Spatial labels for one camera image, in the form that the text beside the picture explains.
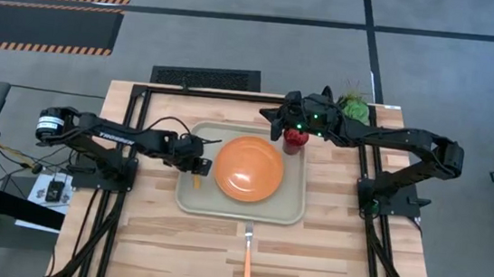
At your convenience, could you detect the succulent in white patterned pot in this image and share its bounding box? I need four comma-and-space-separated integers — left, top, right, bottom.
334, 77, 375, 127

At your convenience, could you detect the fork with orange handle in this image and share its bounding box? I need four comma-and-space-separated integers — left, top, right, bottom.
240, 220, 258, 277

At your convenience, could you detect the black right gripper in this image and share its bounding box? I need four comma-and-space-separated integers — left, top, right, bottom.
256, 87, 343, 148

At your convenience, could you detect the small black device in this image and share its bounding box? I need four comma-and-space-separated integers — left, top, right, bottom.
43, 179, 66, 205

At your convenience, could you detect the red cup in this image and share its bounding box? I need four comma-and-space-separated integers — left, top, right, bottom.
280, 127, 311, 158

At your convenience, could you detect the orange plate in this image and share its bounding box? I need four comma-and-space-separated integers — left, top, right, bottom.
209, 132, 288, 206

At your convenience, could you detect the yellow cable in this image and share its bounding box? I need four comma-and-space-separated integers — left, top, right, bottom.
0, 138, 39, 170

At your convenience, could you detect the black floor vent grille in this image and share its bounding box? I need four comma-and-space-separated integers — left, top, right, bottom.
149, 60, 263, 94

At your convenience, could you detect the white paper sheet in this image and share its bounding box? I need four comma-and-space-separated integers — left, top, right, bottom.
14, 169, 75, 235

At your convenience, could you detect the beige plastic tray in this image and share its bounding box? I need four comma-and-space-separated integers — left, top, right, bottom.
173, 118, 314, 227

